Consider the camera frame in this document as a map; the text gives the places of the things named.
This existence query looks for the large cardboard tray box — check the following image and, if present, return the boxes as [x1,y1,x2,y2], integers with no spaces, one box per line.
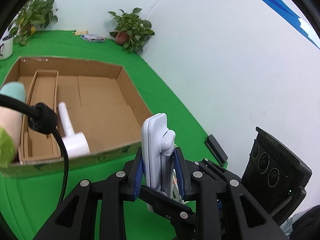
[3,57,151,169]

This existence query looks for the yellow paper item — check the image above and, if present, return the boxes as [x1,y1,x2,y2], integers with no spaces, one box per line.
[73,30,88,36]

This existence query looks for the white folding phone stand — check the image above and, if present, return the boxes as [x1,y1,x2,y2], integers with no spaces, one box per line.
[141,113,176,198]

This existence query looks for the white handheld fan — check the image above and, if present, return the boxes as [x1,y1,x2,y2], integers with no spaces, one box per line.
[58,102,90,158]

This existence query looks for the left potted green plant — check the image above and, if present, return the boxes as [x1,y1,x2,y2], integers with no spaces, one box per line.
[8,0,58,46]

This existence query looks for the patterned pencil case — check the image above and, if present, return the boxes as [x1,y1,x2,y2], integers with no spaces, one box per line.
[81,34,106,43]

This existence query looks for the plush doll green hair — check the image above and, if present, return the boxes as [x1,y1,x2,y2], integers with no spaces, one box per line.
[1,82,26,168]

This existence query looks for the potted green plant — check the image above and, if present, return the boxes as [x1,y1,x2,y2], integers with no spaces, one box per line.
[108,7,155,55]
[8,0,58,46]

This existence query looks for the black cable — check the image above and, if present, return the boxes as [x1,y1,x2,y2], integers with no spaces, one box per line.
[0,94,70,205]

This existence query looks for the green table cloth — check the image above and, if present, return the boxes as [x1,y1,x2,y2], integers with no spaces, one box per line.
[1,30,212,239]

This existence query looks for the black velcro cable wrap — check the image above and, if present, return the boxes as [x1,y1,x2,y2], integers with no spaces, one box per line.
[28,102,57,135]

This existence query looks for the black flat device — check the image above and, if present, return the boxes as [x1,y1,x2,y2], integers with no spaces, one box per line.
[204,134,228,166]

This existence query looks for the green white paper box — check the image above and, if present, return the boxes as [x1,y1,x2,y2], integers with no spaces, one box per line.
[172,170,185,204]

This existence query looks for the small cardboard divider box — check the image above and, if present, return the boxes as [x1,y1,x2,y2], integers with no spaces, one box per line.
[20,70,61,163]

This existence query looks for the right potted green plant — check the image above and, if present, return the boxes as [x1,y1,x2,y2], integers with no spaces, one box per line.
[108,7,155,55]

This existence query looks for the white enamel mug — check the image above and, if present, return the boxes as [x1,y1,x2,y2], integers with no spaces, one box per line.
[0,34,14,60]

